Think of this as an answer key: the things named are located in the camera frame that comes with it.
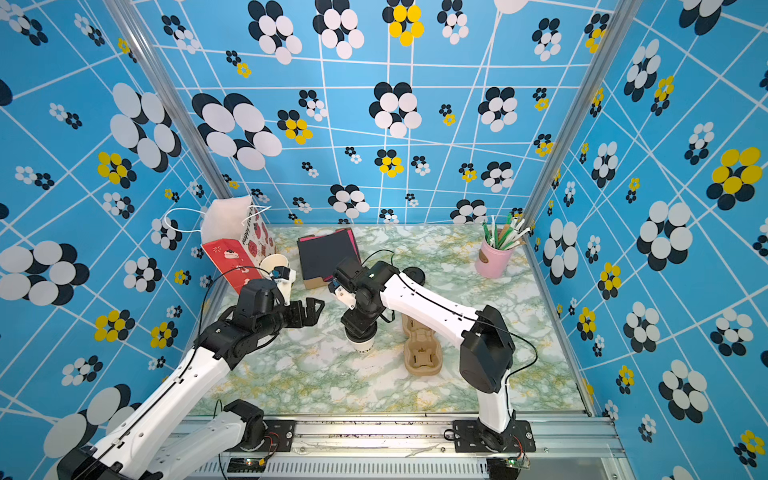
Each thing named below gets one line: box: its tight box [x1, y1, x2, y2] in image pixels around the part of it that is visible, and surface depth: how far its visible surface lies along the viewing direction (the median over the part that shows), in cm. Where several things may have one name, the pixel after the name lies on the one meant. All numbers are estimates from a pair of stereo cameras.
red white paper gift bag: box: [201, 196, 276, 295], surface depth 90 cm
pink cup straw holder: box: [474, 238, 515, 279], surface depth 101 cm
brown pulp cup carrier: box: [402, 313, 443, 376], surface depth 85 cm
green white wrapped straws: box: [482, 213, 531, 251], surface depth 95 cm
